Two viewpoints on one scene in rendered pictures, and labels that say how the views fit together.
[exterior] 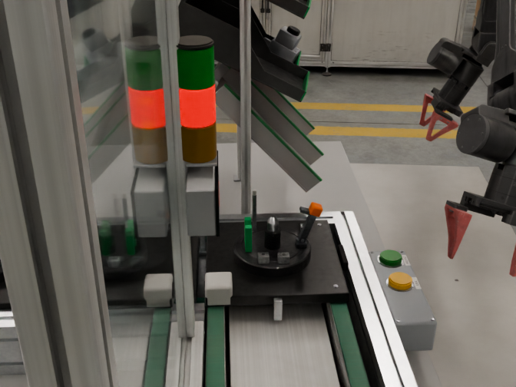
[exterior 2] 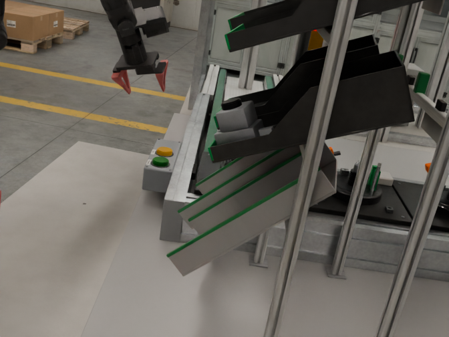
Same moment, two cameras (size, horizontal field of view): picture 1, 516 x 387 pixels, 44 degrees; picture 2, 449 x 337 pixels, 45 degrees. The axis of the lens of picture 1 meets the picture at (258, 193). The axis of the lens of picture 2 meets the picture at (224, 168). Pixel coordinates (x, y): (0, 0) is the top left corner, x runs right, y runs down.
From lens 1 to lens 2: 2.18 m
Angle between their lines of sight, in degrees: 129
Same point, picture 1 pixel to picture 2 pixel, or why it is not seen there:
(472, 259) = (51, 213)
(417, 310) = (164, 143)
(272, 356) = not seen: hidden behind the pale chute
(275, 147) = (248, 163)
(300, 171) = (218, 181)
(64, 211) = not seen: outside the picture
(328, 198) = (145, 306)
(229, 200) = not seen: hidden behind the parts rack
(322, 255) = (211, 169)
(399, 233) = (94, 247)
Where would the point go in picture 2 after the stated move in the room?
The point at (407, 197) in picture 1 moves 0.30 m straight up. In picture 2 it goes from (37, 289) to (39, 134)
